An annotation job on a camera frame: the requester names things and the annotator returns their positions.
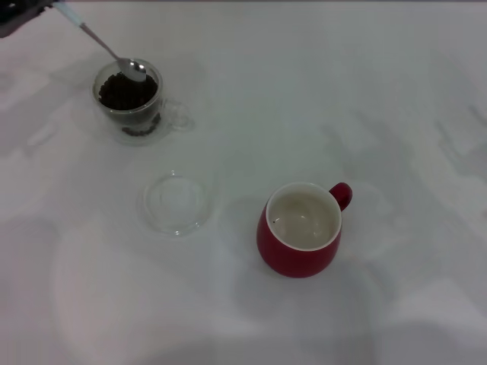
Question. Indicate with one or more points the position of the clear double-wall glass cup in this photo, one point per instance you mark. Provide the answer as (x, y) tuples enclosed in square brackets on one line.
[(172, 112)]

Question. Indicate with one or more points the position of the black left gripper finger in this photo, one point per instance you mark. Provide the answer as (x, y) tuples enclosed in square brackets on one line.
[(40, 4)]

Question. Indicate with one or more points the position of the red ceramic mug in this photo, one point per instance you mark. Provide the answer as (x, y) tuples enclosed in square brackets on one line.
[(289, 251)]

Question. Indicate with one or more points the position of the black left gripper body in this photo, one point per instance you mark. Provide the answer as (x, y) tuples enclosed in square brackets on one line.
[(13, 21)]

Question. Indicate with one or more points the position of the clear glass saucer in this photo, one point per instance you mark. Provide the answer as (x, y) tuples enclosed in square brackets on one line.
[(171, 224)]

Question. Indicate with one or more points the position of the dark coffee beans heap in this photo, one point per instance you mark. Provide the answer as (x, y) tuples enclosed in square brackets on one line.
[(125, 95)]

